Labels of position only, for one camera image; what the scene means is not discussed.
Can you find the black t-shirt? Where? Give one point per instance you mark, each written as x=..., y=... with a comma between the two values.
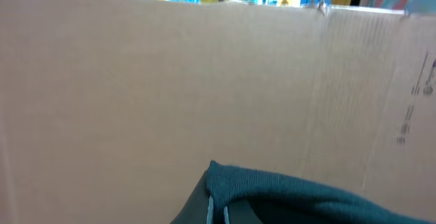
x=230, y=194

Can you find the brown cardboard back wall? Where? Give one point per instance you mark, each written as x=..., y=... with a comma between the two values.
x=111, y=110

